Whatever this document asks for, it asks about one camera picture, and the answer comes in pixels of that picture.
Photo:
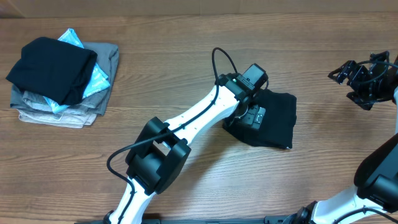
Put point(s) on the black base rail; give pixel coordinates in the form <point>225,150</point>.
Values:
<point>280,219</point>

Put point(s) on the folded light blue garment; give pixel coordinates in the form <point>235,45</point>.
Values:
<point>98,81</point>

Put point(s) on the folded beige garment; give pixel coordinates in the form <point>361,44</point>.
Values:
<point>65,120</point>

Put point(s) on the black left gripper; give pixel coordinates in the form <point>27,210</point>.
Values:
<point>250,118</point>

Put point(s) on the black t-shirt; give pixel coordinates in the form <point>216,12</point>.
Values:
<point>277,126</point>

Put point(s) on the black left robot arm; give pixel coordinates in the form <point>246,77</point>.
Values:
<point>155,160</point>

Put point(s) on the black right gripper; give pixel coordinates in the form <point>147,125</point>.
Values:
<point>357,71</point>

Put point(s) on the folded grey garment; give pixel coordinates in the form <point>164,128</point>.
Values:
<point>108,58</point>

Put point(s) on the folded black garment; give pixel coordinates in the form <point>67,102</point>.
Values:
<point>55,69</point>

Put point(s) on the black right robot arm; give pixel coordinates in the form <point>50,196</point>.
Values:
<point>375,182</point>

